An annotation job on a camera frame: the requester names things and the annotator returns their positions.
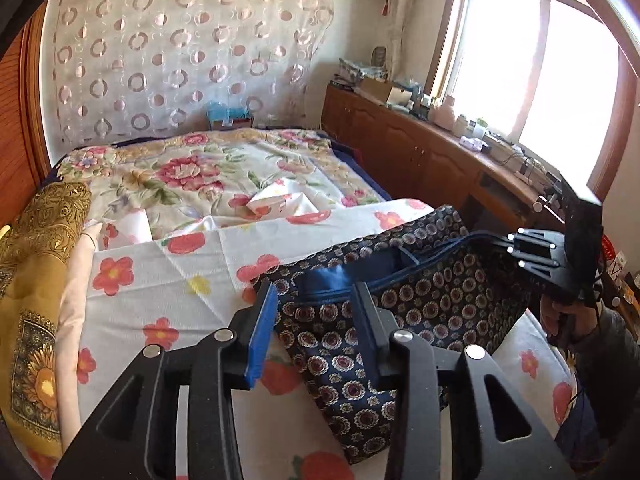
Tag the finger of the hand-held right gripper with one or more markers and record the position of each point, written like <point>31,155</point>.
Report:
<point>535,265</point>
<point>537,237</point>

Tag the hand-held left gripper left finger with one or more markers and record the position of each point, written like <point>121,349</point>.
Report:
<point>261,340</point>

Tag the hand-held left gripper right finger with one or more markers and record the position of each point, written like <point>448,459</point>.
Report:
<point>367,340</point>

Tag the navy medallion patterned garment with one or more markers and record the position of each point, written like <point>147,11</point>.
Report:
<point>400,305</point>

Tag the person's right hand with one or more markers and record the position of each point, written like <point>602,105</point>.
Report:
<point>552,317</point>

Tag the white sheet with red flowers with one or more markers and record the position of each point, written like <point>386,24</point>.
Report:
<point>175,285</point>

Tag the wooden cabinet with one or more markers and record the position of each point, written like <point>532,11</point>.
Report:
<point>415,150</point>

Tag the window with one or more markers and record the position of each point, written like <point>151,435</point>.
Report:
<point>530,70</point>

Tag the floral bedspread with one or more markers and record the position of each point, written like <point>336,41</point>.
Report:
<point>200,175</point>

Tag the cream cloth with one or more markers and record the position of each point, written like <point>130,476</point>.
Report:
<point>77,320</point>

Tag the cardboard box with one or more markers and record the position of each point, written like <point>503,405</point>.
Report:
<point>375,90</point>

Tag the blue box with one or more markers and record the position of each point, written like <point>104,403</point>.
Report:
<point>227,116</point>

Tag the golden patterned blanket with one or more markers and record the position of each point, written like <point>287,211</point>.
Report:
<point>35,310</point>

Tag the folded patterned cloth pile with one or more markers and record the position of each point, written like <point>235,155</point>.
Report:
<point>362,69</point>

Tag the sheer curtain with circles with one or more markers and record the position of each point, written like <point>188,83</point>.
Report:
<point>190,50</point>

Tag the wooden slatted panel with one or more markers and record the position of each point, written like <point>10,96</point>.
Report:
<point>22,135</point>

